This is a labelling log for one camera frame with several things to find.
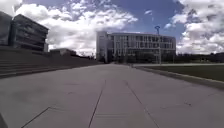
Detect stone kerb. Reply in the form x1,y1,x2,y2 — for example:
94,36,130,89
131,64,224,90

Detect distant row of trees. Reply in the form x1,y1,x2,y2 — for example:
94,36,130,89
175,51,224,64

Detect low building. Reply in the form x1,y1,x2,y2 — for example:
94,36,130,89
49,48,78,57

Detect lamp pole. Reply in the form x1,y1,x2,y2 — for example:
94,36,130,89
154,25,162,65

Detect grass lawn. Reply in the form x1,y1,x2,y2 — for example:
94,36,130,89
139,63,224,83

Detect grey stone slab plaza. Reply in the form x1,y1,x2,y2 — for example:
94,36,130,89
0,63,224,128

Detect white grid-window building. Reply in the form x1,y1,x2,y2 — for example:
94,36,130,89
95,31,177,64

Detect dark glass building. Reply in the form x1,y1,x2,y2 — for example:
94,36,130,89
9,13,50,53

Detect pale glass building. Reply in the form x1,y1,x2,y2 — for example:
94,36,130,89
0,10,14,47

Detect wide stone steps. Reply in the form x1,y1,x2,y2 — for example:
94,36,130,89
0,45,101,80

